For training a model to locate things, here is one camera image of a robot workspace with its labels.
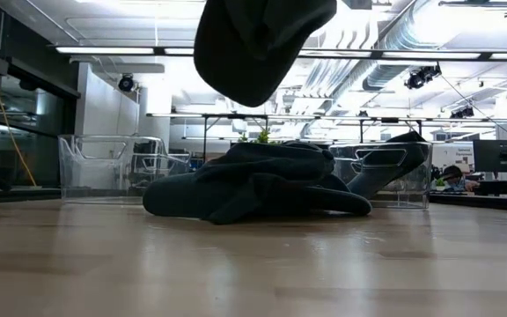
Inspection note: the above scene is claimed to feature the person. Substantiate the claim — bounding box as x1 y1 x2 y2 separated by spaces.
438 165 480 194

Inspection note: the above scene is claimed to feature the yellow cable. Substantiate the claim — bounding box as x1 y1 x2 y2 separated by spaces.
0 0 38 187

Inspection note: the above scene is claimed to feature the overhead frame light bar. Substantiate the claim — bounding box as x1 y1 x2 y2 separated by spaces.
53 45 507 62

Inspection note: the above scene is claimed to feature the black computer monitor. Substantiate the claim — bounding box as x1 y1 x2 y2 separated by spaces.
473 139 507 173

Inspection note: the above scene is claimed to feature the clear plastic bin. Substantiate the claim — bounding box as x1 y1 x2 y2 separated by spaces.
57 134 192 206
328 141 434 210

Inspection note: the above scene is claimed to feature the green plant in white pot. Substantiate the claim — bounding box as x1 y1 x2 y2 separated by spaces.
237 129 281 145

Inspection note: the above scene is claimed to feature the silver ventilation duct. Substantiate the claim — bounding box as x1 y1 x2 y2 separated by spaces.
361 0 457 92

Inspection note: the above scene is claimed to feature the black round hanging camera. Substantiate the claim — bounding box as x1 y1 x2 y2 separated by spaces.
118 73 136 93

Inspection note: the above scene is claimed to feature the black spotlight cluster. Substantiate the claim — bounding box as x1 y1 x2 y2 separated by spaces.
404 63 443 91
450 106 475 120

